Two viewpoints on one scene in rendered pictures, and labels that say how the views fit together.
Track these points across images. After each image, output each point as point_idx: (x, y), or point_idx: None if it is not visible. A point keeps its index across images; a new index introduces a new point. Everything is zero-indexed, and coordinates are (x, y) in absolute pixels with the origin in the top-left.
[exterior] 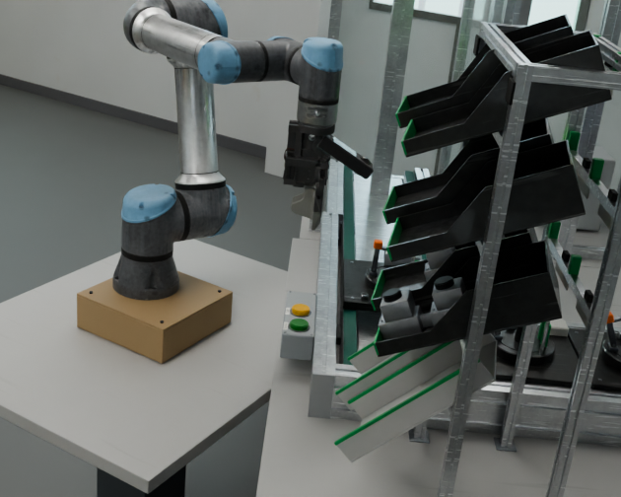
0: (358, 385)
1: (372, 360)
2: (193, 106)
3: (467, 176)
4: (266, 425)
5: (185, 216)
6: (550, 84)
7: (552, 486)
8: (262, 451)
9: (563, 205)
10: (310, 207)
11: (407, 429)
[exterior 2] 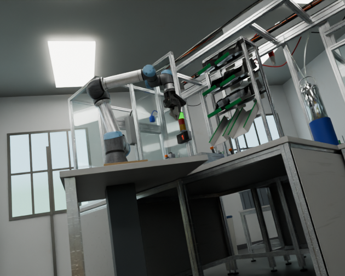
0: (226, 131)
1: (214, 141)
2: (111, 113)
3: (225, 76)
4: (201, 165)
5: (124, 140)
6: None
7: (280, 128)
8: (212, 161)
9: (254, 65)
10: (177, 111)
11: (253, 119)
